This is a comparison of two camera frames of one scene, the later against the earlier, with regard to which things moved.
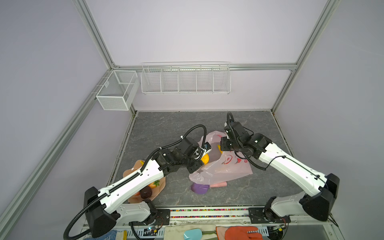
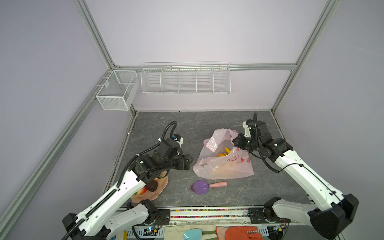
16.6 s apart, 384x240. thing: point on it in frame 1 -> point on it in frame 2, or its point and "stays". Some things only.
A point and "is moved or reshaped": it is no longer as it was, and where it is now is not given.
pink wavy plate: (155, 192) stays
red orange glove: (242, 233) stays
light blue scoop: (193, 234) stays
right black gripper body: (226, 145) -> (246, 143)
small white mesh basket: (118, 92) stays
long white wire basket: (186, 78) stays
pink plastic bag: (221, 167) is moved or reshaped
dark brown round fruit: (146, 192) -> (152, 185)
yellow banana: (219, 147) is moved or reshaped
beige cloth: (176, 232) stays
